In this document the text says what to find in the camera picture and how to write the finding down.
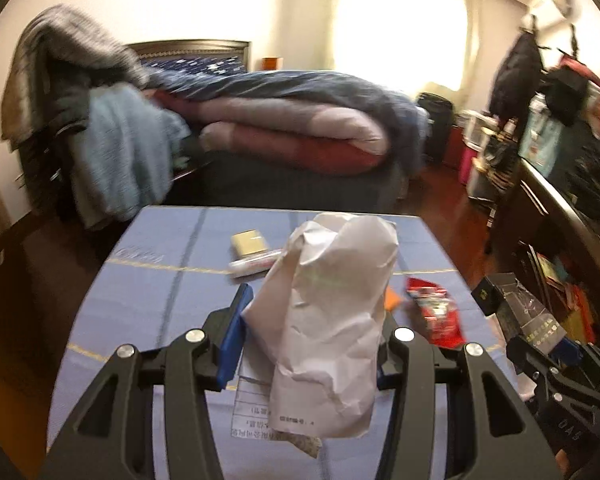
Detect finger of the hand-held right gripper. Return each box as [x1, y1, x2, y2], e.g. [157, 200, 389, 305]
[507, 335, 600, 406]

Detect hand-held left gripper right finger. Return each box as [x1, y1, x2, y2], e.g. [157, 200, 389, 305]
[375, 310, 551, 480]

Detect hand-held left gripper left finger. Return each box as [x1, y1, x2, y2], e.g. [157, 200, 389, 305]
[40, 284, 255, 480]

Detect white paper bag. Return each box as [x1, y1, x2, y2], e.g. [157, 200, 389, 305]
[241, 212, 400, 440]

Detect red snack wrapper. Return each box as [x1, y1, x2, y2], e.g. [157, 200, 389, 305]
[404, 276, 467, 348]

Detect black box gold print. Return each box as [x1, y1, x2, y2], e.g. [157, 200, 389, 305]
[471, 272, 567, 348]

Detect white tube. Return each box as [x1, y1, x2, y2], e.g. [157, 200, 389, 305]
[228, 249, 285, 280]

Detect white printed paper sheet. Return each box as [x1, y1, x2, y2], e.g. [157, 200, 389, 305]
[230, 345, 323, 461]

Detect small yellow box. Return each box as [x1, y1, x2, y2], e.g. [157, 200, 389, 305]
[230, 229, 271, 257]

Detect blue tablecloth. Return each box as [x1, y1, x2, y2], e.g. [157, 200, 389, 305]
[47, 205, 526, 480]

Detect dark wooden cabinet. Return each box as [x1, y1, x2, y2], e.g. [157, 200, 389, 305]
[490, 160, 600, 351]

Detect dark bed with headboard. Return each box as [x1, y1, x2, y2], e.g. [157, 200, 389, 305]
[125, 39, 431, 213]

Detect light blue blanket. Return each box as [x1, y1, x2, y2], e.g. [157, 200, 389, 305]
[72, 84, 193, 231]

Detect pink box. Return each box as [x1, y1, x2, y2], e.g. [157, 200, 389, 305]
[457, 142, 478, 186]

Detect blue and pink duvet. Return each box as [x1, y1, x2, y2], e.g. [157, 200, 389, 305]
[140, 57, 428, 176]

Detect teal shopping bag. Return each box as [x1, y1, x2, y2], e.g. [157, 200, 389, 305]
[517, 95, 563, 171]

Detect white storage container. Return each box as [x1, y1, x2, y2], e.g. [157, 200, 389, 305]
[462, 110, 501, 151]

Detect black suitcase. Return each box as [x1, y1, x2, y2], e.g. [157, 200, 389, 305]
[416, 91, 455, 163]

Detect hanging black bag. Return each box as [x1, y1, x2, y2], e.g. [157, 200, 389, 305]
[542, 27, 591, 126]

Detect hanging black coat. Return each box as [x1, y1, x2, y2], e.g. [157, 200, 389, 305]
[490, 30, 546, 118]

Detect bright window curtain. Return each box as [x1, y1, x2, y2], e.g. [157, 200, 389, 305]
[332, 0, 468, 93]

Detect white air conditioner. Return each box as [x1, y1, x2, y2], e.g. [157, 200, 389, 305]
[527, 0, 576, 26]

